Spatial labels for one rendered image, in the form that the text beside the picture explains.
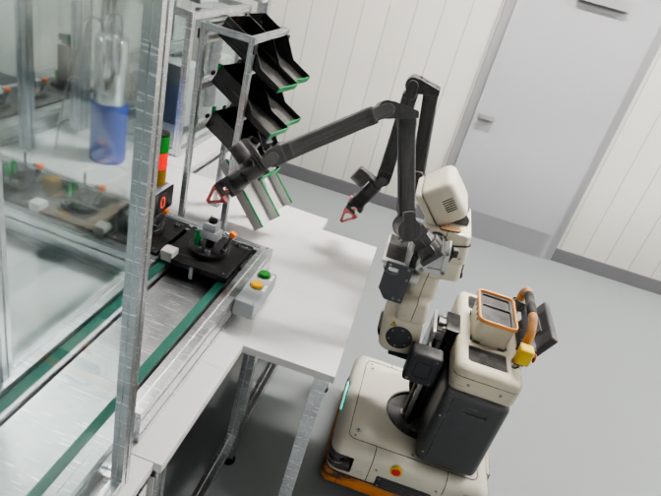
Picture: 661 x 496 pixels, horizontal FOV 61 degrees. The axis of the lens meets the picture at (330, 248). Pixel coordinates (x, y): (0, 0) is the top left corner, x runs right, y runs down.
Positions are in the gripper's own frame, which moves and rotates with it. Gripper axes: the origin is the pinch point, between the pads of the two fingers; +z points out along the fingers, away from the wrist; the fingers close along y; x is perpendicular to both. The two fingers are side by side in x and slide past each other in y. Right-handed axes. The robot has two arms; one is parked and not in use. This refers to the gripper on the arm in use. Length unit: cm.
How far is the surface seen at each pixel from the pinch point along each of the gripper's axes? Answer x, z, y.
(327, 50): -37, 32, -305
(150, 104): -19, -56, 85
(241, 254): 22.0, 8.6, -4.6
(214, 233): 10.3, 7.6, 2.3
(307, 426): 79, 9, 22
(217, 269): 20.1, 10.4, 8.7
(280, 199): 18, 6, -48
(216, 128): -18.5, -1.8, -23.0
